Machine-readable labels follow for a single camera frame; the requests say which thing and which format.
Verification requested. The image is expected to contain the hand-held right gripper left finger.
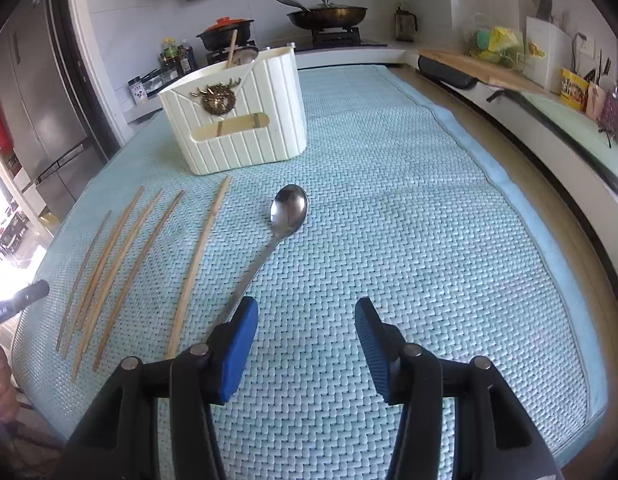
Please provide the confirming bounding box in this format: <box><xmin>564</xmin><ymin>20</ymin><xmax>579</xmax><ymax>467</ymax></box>
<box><xmin>64</xmin><ymin>296</ymin><xmax>260</xmax><ymax>480</ymax></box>

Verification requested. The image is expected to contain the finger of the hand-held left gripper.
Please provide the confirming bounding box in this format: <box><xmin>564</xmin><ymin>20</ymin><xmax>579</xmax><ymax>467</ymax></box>
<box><xmin>0</xmin><ymin>280</ymin><xmax>51</xmax><ymax>333</ymax></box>

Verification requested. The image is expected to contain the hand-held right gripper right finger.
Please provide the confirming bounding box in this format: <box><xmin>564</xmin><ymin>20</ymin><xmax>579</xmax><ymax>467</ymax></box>
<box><xmin>354</xmin><ymin>297</ymin><xmax>564</xmax><ymax>480</ymax></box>

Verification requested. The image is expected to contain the cream ribbed utensil holder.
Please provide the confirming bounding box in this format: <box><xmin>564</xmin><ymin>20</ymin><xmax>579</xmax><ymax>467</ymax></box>
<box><xmin>158</xmin><ymin>46</ymin><xmax>308</xmax><ymax>177</ymax></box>

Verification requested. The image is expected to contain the light green woven mat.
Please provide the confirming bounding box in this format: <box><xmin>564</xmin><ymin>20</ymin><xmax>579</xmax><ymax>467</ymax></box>
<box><xmin>12</xmin><ymin>64</ymin><xmax>610</xmax><ymax>468</ymax></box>

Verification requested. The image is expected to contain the grey refrigerator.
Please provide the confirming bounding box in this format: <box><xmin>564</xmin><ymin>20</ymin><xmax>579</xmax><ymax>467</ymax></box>
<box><xmin>0</xmin><ymin>0</ymin><xmax>112</xmax><ymax>221</ymax></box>

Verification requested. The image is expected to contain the wooden cutting board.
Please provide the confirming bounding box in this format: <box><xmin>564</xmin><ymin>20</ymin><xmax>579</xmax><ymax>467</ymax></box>
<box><xmin>418</xmin><ymin>49</ymin><xmax>550</xmax><ymax>98</ymax></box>

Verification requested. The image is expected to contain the black gas stove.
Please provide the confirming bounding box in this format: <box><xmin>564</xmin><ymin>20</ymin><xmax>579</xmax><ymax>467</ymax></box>
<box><xmin>204</xmin><ymin>25</ymin><xmax>390</xmax><ymax>55</ymax></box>

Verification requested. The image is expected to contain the black clay pot orange lid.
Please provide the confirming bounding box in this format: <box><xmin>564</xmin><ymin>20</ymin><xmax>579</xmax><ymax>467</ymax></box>
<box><xmin>195</xmin><ymin>17</ymin><xmax>256</xmax><ymax>52</ymax></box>

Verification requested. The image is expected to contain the dark glass jar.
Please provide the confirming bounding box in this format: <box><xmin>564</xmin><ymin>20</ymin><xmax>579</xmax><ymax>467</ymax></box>
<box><xmin>394</xmin><ymin>6</ymin><xmax>419</xmax><ymax>42</ymax></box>

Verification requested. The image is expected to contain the yellow snack packet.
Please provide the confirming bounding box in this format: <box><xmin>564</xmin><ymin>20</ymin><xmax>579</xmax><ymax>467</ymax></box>
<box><xmin>559</xmin><ymin>67</ymin><xmax>590</xmax><ymax>111</ymax></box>

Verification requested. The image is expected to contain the white paper box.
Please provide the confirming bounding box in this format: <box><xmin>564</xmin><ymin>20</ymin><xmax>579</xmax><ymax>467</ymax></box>
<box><xmin>525</xmin><ymin>16</ymin><xmax>572</xmax><ymax>93</ymax></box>

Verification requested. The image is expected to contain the yellow green plastic bag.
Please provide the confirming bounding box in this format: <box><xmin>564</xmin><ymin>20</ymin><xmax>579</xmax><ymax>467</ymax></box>
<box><xmin>461</xmin><ymin>12</ymin><xmax>527</xmax><ymax>68</ymax></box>

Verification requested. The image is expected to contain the black wok with glass lid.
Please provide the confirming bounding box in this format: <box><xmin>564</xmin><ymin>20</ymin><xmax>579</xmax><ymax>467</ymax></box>
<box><xmin>271</xmin><ymin>0</ymin><xmax>368</xmax><ymax>31</ymax></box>

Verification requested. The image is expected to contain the purple mesh bag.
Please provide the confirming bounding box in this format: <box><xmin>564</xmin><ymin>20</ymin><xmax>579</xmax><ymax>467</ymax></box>
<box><xmin>601</xmin><ymin>87</ymin><xmax>618</xmax><ymax>136</ymax></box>

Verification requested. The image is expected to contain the kitchen knife set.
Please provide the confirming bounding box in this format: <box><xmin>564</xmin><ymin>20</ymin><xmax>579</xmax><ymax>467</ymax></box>
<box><xmin>584</xmin><ymin>50</ymin><xmax>612</xmax><ymax>86</ymax></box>

